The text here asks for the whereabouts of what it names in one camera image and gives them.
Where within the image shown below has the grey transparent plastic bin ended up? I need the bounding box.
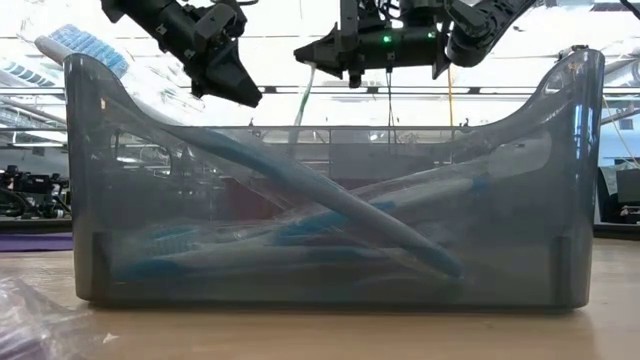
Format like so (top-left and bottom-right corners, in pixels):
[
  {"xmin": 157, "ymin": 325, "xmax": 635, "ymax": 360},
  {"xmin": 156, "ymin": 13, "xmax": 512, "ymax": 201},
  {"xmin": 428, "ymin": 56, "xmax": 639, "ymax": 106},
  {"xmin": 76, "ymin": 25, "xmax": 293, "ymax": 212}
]
[{"xmin": 63, "ymin": 48, "xmax": 606, "ymax": 309}]

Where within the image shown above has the black robot equipment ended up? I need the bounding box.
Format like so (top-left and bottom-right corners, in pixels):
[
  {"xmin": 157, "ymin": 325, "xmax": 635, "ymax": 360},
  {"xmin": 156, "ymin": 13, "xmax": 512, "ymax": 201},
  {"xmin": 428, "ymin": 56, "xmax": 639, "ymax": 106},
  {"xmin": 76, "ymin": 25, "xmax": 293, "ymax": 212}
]
[{"xmin": 0, "ymin": 164, "xmax": 73, "ymax": 221}]

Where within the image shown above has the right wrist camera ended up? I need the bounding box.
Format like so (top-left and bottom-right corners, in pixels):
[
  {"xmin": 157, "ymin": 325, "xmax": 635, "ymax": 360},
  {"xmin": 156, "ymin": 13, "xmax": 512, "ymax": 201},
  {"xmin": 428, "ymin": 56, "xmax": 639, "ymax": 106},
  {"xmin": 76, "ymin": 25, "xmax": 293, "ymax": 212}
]
[{"xmin": 339, "ymin": 0, "xmax": 361, "ymax": 37}]

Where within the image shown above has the green white toothbrush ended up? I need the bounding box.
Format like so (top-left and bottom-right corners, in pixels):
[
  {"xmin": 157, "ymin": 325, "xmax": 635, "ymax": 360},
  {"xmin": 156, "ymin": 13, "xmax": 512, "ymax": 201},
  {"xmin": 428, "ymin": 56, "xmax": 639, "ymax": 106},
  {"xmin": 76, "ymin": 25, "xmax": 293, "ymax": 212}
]
[{"xmin": 292, "ymin": 62, "xmax": 319, "ymax": 129}]

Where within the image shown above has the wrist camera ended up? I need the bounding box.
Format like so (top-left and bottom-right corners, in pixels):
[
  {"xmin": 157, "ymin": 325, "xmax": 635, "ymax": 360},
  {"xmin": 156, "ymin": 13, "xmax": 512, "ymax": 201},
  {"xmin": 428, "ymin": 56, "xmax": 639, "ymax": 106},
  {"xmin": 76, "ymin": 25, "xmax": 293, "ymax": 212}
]
[
  {"xmin": 339, "ymin": 0, "xmax": 361, "ymax": 37},
  {"xmin": 192, "ymin": 2, "xmax": 249, "ymax": 51}
]

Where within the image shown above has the orange plastic basket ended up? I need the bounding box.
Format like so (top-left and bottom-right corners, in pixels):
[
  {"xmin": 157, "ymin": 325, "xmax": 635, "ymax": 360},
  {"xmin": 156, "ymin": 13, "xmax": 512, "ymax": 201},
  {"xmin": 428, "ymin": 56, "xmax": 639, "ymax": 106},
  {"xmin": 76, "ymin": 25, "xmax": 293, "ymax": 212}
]
[{"xmin": 219, "ymin": 175, "xmax": 437, "ymax": 302}]

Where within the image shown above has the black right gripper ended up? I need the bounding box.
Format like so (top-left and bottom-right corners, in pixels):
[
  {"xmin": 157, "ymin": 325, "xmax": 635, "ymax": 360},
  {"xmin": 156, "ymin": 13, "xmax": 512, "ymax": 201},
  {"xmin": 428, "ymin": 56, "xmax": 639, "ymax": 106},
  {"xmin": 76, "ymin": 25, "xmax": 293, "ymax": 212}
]
[{"xmin": 293, "ymin": 26, "xmax": 442, "ymax": 89}]

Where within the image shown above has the black leaning panel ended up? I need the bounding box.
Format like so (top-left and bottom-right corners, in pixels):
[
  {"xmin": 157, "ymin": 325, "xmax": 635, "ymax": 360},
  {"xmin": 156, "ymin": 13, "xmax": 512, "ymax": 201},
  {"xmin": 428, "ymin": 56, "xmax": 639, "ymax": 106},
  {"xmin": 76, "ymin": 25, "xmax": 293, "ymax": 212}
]
[{"xmin": 596, "ymin": 164, "xmax": 619, "ymax": 224}]

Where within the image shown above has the dark purple wrapped toothbrush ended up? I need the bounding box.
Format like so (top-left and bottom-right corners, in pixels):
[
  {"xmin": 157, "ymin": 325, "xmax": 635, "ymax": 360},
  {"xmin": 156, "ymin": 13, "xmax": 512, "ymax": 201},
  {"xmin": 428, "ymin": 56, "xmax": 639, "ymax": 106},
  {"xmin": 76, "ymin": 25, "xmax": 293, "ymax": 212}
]
[{"xmin": 0, "ymin": 273, "xmax": 122, "ymax": 360}]

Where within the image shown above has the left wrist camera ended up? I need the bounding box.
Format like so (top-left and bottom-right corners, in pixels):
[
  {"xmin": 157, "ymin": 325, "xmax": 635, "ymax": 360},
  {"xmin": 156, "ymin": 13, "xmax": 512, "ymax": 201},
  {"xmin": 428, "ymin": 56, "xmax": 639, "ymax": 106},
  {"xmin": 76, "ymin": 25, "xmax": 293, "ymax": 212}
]
[{"xmin": 192, "ymin": 2, "xmax": 249, "ymax": 51}]

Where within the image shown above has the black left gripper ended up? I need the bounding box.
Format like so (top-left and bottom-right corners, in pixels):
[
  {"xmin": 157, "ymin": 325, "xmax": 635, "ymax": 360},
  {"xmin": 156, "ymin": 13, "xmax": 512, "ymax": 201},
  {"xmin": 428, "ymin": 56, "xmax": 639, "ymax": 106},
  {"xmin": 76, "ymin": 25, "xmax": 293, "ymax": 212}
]
[{"xmin": 153, "ymin": 0, "xmax": 264, "ymax": 109}]

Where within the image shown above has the black monitor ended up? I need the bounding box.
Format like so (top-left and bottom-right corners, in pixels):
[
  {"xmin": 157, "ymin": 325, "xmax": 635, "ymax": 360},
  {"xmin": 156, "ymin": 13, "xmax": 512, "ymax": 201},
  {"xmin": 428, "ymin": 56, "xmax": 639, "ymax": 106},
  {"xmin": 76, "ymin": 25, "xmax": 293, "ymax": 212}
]
[{"xmin": 614, "ymin": 167, "xmax": 640, "ymax": 204}]

